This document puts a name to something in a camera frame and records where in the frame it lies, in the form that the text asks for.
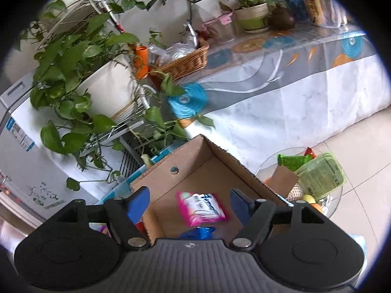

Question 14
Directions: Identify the pink snack packet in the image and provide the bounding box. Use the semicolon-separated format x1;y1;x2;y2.
175;191;230;227

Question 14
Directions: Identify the pothos plant in white pot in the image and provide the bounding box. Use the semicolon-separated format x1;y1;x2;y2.
18;12;216;191

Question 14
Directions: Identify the brown paper bag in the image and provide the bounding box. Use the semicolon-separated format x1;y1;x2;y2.
268;165;300;201

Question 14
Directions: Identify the clear container with pink lid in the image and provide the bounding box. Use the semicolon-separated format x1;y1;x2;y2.
203;11;236;42

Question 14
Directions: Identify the white standing appliance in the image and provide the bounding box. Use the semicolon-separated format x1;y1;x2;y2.
0;73;135;221

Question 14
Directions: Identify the clear plastic bag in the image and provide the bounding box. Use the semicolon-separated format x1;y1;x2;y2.
150;43;200;65

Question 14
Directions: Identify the blue container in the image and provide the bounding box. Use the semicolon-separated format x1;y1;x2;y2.
288;0;310;22

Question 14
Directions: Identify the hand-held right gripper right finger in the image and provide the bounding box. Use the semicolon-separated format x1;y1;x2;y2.
229;188;325;251

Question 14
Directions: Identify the blue snack packet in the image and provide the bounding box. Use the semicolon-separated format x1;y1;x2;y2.
179;225;217;241

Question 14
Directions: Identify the plant in green white pot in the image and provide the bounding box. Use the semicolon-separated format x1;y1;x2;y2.
229;0;288;34

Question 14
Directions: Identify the wicker basket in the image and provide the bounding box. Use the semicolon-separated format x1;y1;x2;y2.
148;38;211;84

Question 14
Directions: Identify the dark green snack packet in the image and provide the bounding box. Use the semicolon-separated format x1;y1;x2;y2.
277;153;315;172

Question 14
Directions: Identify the brown teapot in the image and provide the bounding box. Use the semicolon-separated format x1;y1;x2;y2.
264;5;296;32

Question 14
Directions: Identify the leafy plant in white pot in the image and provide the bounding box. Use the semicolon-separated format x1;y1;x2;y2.
134;0;233;31

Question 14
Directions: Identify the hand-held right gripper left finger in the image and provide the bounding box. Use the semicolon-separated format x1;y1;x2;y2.
57;186;151;250

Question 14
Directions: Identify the orange cup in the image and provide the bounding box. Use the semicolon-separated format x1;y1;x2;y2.
132;45;150;80

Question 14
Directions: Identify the glass bowl of groceries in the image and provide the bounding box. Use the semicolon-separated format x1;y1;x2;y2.
255;146;344;218

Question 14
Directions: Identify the white wire plant rack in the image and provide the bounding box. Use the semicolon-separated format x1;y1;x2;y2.
40;0;160;171

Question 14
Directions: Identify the brown cardboard box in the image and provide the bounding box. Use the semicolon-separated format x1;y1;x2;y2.
130;134;291;242

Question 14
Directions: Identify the table with patterned tablecloth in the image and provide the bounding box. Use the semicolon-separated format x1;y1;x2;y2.
165;21;389;172

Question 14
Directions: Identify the pale green plastic bag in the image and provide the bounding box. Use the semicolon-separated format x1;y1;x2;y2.
294;153;348;199

